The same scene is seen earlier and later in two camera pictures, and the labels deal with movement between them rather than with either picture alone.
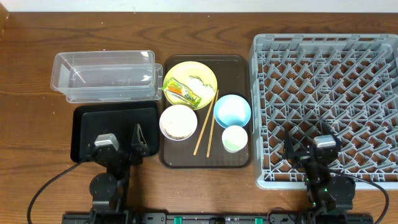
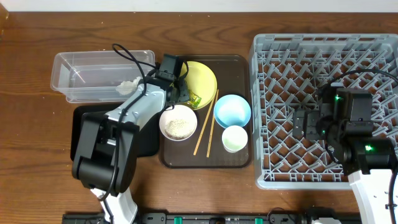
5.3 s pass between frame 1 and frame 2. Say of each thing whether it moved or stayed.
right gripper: moved
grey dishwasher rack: stayed
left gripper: moved
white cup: stayed
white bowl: stayed
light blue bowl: stayed
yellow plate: stayed
